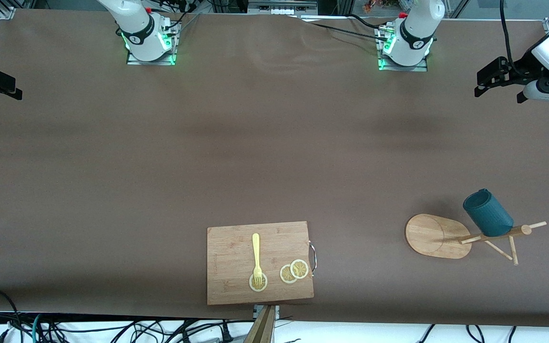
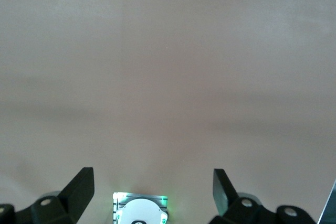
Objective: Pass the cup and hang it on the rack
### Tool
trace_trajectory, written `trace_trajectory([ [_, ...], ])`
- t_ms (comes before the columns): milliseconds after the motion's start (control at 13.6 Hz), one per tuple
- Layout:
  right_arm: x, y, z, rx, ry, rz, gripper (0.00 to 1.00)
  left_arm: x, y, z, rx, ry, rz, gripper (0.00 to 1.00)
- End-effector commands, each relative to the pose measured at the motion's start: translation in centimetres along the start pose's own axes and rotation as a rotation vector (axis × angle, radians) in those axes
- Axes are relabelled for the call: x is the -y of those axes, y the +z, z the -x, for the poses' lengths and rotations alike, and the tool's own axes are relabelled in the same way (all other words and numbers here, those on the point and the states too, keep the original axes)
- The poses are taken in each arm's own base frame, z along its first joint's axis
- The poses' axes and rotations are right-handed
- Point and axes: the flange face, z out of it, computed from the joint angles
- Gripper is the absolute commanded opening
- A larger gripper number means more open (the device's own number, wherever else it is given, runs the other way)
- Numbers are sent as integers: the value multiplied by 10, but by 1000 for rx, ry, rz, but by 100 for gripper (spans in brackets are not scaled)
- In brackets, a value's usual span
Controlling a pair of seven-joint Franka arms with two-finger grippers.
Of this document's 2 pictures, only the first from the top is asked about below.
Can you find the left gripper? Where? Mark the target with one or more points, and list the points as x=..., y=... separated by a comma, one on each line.
x=525, y=66

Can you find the dark teal cup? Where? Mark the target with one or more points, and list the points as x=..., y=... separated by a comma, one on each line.
x=489, y=214

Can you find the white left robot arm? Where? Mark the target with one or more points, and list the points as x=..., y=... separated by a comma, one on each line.
x=417, y=33

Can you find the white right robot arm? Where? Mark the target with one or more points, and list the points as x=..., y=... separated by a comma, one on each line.
x=136, y=28

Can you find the wooden cup rack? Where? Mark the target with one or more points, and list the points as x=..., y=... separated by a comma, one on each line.
x=427, y=236

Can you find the orange toy items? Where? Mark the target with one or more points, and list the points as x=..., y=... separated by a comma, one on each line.
x=370, y=5

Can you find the grey power strip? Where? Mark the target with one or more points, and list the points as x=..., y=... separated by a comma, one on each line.
x=281, y=7

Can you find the brown table cover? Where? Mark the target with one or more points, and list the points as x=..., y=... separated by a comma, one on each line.
x=274, y=143

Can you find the lemon slice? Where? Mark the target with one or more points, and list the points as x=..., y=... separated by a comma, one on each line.
x=299, y=268
x=285, y=275
x=261, y=286

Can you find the wooden cutting board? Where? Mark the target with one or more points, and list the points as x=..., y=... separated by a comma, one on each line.
x=231, y=257

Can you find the yellow plastic fork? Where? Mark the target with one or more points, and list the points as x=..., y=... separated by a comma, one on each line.
x=256, y=247

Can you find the black power plug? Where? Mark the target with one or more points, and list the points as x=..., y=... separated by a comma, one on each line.
x=227, y=336

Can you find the wooden beam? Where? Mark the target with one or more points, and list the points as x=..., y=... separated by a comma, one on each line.
x=262, y=331

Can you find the aluminium frame post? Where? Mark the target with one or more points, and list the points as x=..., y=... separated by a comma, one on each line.
x=10, y=10

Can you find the metal bracket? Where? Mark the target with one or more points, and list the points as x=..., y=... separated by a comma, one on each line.
x=277, y=312

